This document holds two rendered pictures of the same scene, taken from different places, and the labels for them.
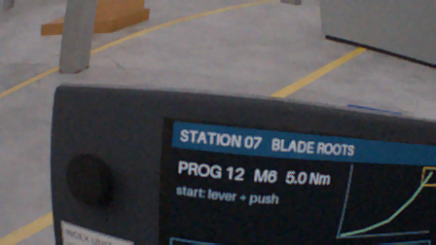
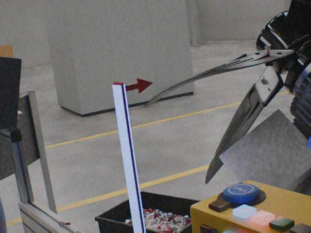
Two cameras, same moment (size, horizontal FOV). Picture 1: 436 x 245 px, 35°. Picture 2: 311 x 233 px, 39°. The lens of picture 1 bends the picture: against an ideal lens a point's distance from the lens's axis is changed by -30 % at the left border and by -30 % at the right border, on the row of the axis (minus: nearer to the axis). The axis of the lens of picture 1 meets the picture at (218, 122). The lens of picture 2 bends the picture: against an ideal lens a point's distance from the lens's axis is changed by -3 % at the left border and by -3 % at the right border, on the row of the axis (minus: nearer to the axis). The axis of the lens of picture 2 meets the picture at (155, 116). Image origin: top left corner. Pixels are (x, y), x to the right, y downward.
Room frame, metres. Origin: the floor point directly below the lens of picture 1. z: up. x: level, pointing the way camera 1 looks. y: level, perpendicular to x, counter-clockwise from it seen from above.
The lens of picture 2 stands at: (-0.22, -1.20, 1.27)
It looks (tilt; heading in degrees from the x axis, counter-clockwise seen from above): 12 degrees down; 40
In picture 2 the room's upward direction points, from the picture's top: 7 degrees counter-clockwise
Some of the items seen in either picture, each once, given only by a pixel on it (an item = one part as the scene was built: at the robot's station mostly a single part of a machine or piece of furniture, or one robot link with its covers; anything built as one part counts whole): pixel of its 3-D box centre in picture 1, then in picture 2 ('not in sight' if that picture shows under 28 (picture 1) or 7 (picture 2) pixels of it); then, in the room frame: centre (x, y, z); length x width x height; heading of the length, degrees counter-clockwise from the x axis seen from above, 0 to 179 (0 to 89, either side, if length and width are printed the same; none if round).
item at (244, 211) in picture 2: not in sight; (244, 211); (0.16, -0.98, 1.08); 0.02 x 0.02 x 0.01; 75
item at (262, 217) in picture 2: not in sight; (262, 217); (0.15, -1.00, 1.08); 0.02 x 0.02 x 0.01; 75
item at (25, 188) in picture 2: not in sight; (20, 166); (0.39, -0.20, 0.96); 0.03 x 0.03 x 0.20; 75
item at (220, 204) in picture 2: not in sight; (219, 205); (0.16, -0.95, 1.08); 0.02 x 0.02 x 0.01; 75
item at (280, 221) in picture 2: not in sight; (281, 224); (0.14, -1.03, 1.08); 0.02 x 0.02 x 0.01; 75
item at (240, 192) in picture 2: not in sight; (241, 194); (0.19, -0.96, 1.08); 0.04 x 0.04 x 0.02
